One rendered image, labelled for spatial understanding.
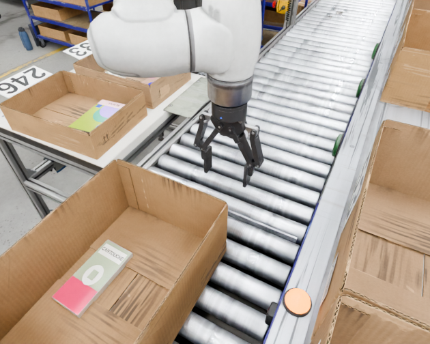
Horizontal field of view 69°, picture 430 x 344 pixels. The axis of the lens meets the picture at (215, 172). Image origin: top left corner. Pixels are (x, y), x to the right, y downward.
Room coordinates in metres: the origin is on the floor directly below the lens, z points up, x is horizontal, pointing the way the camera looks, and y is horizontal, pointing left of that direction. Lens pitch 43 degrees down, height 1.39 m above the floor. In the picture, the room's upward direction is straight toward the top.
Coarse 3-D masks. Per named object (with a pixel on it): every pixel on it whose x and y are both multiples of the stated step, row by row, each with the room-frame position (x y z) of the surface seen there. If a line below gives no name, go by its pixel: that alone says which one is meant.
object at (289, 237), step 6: (228, 210) 0.53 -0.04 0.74; (234, 216) 0.52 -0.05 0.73; (240, 216) 0.51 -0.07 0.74; (246, 222) 0.51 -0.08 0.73; (252, 222) 0.50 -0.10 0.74; (258, 222) 0.50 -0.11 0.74; (264, 228) 0.48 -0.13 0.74; (270, 228) 0.48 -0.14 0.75; (276, 234) 0.47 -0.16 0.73; (282, 234) 0.46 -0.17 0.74; (288, 234) 0.46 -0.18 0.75; (288, 240) 0.45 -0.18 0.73; (294, 240) 0.45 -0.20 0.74
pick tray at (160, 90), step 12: (84, 60) 1.25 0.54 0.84; (84, 72) 1.17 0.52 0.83; (96, 72) 1.14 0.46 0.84; (120, 84) 1.09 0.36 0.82; (132, 84) 1.06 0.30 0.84; (144, 84) 1.03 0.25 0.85; (156, 84) 1.06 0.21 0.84; (168, 84) 1.12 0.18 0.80; (180, 84) 1.19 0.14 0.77; (156, 96) 1.05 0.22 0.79; (168, 96) 1.11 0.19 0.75
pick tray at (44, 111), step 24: (72, 72) 1.12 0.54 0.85; (24, 96) 0.98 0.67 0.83; (48, 96) 1.06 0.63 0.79; (72, 96) 1.10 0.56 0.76; (96, 96) 1.08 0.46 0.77; (120, 96) 1.03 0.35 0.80; (144, 96) 0.98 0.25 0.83; (24, 120) 0.85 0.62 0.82; (48, 120) 0.94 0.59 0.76; (72, 120) 0.93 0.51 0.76; (120, 120) 0.85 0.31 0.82; (72, 144) 0.77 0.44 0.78; (96, 144) 0.75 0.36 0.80
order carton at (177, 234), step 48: (96, 192) 0.47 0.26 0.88; (144, 192) 0.51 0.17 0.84; (192, 192) 0.45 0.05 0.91; (48, 240) 0.36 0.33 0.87; (96, 240) 0.43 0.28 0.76; (144, 240) 0.43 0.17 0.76; (192, 240) 0.43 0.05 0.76; (0, 288) 0.26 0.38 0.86; (48, 288) 0.31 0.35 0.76; (144, 288) 0.31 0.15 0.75; (192, 288) 0.28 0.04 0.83; (0, 336) 0.21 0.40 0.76; (48, 336) 0.22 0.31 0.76; (96, 336) 0.22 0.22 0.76; (144, 336) 0.16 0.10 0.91
